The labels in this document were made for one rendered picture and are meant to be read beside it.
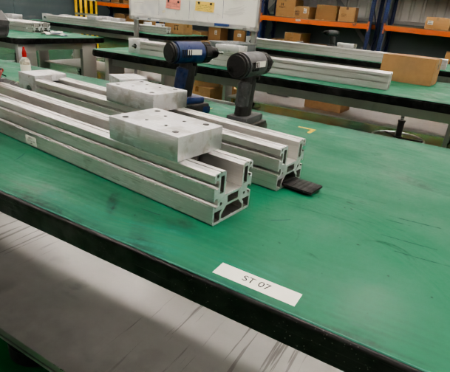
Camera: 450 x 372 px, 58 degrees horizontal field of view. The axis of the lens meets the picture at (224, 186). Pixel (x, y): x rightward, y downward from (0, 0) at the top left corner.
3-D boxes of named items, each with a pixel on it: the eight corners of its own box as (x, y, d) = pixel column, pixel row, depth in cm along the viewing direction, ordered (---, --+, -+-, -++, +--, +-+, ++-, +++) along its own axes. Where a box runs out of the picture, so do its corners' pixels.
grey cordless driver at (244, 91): (216, 141, 103) (222, 50, 94) (252, 127, 119) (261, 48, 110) (242, 147, 100) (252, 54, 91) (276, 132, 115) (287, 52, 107)
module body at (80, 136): (-33, 118, 104) (-39, 85, 101) (7, 113, 112) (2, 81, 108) (211, 226, 62) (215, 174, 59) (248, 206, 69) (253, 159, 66)
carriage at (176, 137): (109, 153, 71) (108, 115, 69) (155, 142, 80) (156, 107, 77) (176, 179, 63) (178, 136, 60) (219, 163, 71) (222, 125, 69)
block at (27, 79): (13, 104, 122) (9, 71, 118) (52, 100, 131) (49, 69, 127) (29, 110, 117) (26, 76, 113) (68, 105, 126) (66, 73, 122)
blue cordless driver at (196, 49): (159, 117, 121) (160, 39, 112) (210, 111, 133) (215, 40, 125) (174, 123, 116) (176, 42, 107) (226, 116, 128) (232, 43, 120)
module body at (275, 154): (38, 109, 119) (35, 79, 115) (68, 105, 126) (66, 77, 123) (275, 191, 76) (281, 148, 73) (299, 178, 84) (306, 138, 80)
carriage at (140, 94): (106, 111, 99) (106, 83, 96) (140, 105, 107) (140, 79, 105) (153, 125, 91) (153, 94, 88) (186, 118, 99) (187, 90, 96)
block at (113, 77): (102, 104, 131) (101, 74, 127) (136, 102, 137) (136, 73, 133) (111, 111, 123) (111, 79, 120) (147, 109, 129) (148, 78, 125)
